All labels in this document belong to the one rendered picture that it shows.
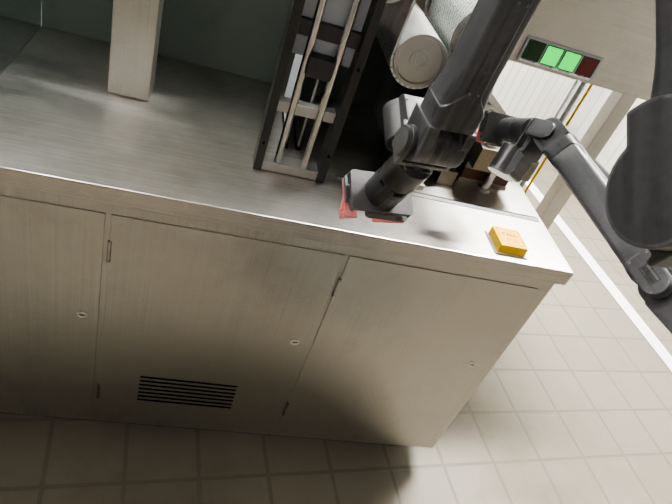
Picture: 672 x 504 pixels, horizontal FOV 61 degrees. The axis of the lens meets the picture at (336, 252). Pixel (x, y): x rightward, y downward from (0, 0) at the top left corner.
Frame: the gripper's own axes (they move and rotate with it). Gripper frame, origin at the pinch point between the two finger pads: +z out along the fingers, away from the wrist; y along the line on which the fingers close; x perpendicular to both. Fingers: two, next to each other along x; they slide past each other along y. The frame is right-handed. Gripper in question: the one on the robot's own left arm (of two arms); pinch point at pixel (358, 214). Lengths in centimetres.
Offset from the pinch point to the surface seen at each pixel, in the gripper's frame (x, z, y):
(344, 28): -37.6, -0.2, 0.9
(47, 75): -44, 42, 55
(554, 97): -216, 208, -269
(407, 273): -0.4, 29.2, -24.9
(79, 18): -68, 50, 51
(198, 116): -38, 38, 22
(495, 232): -8.6, 19.2, -42.8
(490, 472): 46, 94, -87
